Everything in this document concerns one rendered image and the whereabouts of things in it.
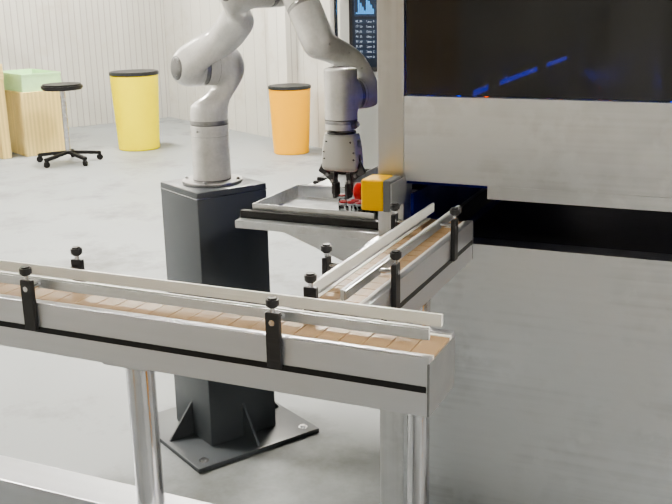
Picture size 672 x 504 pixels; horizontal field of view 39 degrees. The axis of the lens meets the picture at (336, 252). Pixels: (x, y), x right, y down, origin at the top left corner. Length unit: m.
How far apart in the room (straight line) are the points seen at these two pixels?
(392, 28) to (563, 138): 0.45
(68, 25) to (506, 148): 9.24
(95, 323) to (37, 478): 0.42
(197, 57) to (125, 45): 8.46
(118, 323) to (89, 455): 1.65
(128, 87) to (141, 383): 7.48
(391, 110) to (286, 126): 6.39
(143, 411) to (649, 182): 1.12
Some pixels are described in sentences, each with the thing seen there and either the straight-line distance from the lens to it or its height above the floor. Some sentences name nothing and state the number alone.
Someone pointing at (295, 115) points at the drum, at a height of 0.36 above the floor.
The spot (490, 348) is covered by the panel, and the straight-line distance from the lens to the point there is 2.23.
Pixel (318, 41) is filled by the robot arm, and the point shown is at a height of 1.32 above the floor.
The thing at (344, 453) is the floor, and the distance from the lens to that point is 3.10.
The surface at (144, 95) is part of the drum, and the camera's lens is 9.08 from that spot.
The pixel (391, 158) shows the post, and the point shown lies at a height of 1.07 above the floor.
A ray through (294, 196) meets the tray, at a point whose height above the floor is 0.89.
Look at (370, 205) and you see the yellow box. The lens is 2.13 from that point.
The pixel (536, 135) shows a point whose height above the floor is 1.13.
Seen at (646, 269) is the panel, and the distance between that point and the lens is 2.10.
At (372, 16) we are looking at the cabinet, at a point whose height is 1.35.
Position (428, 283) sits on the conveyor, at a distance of 1.87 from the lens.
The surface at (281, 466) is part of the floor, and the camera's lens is 3.04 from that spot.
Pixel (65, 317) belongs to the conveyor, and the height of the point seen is 0.91.
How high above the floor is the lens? 1.44
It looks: 16 degrees down
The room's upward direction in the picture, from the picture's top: 1 degrees counter-clockwise
